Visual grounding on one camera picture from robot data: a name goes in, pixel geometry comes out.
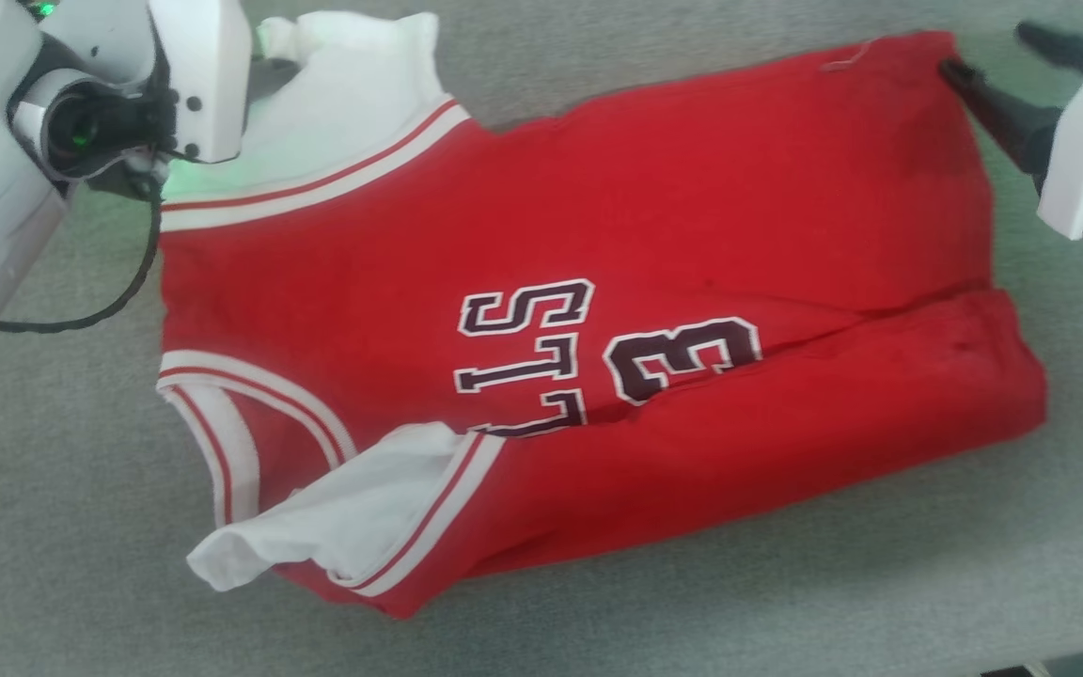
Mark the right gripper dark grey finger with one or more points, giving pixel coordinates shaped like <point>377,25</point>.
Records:
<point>1063,47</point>
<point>1021,122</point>

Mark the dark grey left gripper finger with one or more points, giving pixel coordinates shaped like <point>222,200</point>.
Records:
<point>271,75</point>

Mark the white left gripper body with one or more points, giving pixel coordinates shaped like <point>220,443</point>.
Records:
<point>208,75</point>

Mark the red and white jersey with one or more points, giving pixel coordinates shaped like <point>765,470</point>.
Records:
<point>692,207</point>

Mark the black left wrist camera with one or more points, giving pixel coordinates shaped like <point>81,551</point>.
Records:
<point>95,132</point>

